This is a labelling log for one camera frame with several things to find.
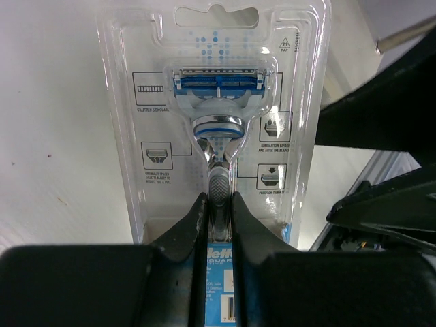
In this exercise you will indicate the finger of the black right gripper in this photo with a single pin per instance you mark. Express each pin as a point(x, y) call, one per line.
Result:
point(402, 207)
point(394, 111)

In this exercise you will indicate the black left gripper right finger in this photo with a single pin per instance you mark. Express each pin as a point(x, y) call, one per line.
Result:
point(277, 285)

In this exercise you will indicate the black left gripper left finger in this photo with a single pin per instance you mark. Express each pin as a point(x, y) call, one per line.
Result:
point(159, 284)

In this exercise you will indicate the clear blue razor blister pack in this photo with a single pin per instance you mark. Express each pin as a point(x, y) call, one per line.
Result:
point(211, 100)

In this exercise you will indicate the white two-tier shelf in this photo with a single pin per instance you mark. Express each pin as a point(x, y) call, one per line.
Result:
point(405, 35)

